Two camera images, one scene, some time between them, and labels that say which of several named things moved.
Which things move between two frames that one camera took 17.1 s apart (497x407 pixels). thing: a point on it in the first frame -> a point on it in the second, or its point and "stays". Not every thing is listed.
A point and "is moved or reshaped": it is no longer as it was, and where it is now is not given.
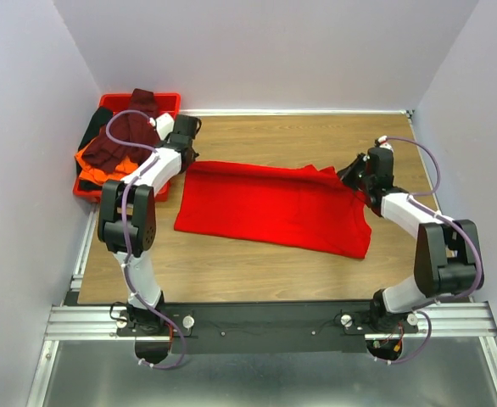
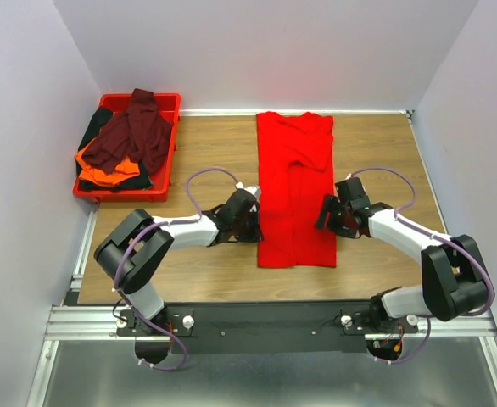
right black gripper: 346,174 -> 330,203
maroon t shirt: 129,128 stays
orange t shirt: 94,175 stays
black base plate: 271,326 stays
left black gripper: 195,155 -> 255,234
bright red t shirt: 293,206 is moved or reshaped
